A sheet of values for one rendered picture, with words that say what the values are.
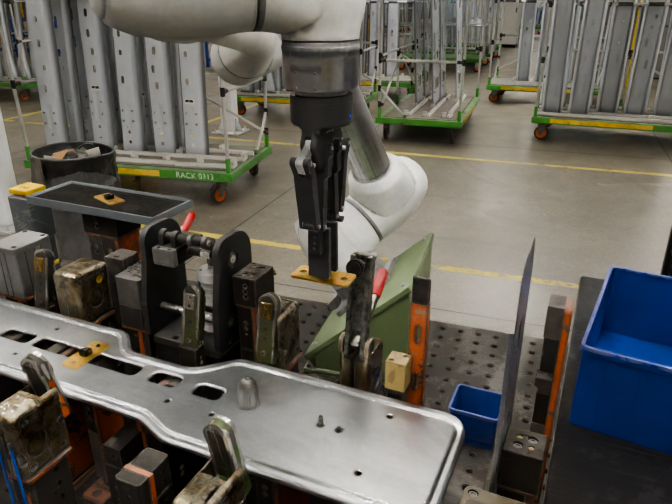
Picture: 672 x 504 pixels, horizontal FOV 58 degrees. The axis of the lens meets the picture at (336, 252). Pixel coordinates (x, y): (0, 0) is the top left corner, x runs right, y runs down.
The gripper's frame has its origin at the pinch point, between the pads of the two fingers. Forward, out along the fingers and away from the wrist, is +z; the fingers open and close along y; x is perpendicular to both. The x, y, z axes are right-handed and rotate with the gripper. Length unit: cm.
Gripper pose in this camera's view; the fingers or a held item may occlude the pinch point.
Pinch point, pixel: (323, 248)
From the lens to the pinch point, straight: 79.7
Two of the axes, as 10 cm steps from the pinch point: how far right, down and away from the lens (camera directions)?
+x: 9.2, 1.6, -3.7
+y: -4.0, 3.7, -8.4
